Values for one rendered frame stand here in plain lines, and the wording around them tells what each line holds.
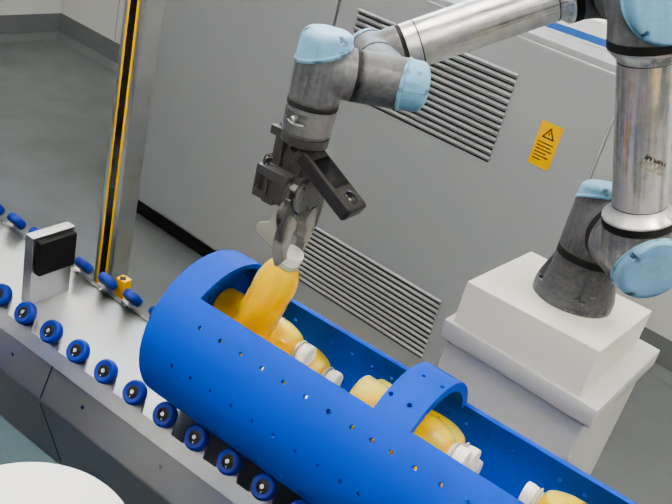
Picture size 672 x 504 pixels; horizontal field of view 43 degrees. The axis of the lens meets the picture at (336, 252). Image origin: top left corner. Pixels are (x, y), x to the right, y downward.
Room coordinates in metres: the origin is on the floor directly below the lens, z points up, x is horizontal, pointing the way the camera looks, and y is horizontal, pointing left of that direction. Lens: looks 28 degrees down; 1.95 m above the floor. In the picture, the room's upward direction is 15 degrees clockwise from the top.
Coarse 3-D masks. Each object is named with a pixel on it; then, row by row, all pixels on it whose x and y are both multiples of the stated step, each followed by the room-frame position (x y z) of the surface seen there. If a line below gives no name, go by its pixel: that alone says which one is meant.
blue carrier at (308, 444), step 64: (192, 320) 1.12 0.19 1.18; (320, 320) 1.29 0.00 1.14; (192, 384) 1.08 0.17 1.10; (256, 384) 1.04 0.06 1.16; (320, 384) 1.02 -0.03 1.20; (448, 384) 1.06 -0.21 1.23; (256, 448) 1.01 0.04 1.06; (320, 448) 0.96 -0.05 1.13; (384, 448) 0.95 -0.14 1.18; (512, 448) 1.11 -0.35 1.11
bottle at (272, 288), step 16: (272, 272) 1.15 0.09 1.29; (288, 272) 1.16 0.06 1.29; (256, 288) 1.15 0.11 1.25; (272, 288) 1.14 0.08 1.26; (288, 288) 1.15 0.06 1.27; (240, 304) 1.18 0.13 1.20; (256, 304) 1.15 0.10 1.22; (272, 304) 1.15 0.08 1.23; (288, 304) 1.17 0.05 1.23; (240, 320) 1.16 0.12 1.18; (256, 320) 1.15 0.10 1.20; (272, 320) 1.16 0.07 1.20
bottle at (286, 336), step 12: (228, 288) 1.30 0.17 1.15; (216, 300) 1.27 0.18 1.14; (228, 300) 1.27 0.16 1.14; (240, 300) 1.27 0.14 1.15; (228, 312) 1.25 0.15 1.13; (288, 324) 1.23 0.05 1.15; (276, 336) 1.21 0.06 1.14; (288, 336) 1.21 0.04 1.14; (300, 336) 1.23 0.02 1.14; (288, 348) 1.20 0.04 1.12
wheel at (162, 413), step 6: (162, 402) 1.16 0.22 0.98; (168, 402) 1.16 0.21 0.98; (156, 408) 1.15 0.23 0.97; (162, 408) 1.15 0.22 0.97; (168, 408) 1.15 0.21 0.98; (174, 408) 1.15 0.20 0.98; (156, 414) 1.14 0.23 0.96; (162, 414) 1.14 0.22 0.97; (168, 414) 1.14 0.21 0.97; (174, 414) 1.14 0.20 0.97; (156, 420) 1.13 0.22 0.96; (162, 420) 1.13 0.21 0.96; (168, 420) 1.13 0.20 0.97; (174, 420) 1.14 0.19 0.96; (162, 426) 1.13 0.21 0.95; (168, 426) 1.13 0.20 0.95
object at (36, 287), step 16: (64, 224) 1.48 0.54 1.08; (32, 240) 1.40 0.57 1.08; (48, 240) 1.42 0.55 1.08; (64, 240) 1.44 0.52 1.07; (32, 256) 1.40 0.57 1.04; (48, 256) 1.41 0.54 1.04; (64, 256) 1.45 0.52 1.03; (32, 272) 1.40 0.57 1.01; (48, 272) 1.42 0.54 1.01; (64, 272) 1.47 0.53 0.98; (32, 288) 1.40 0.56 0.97; (48, 288) 1.44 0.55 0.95; (64, 288) 1.47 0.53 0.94
